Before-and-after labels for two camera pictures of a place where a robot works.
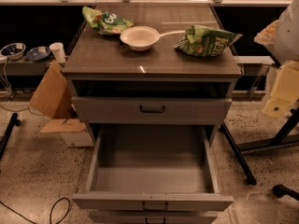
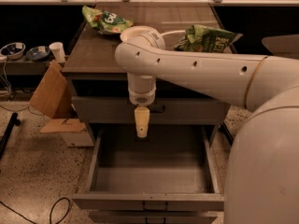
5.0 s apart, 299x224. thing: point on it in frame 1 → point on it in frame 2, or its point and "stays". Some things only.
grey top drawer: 152,110 stays
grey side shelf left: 23,67 stays
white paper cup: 58,50 stays
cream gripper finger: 285,91 → 142,92
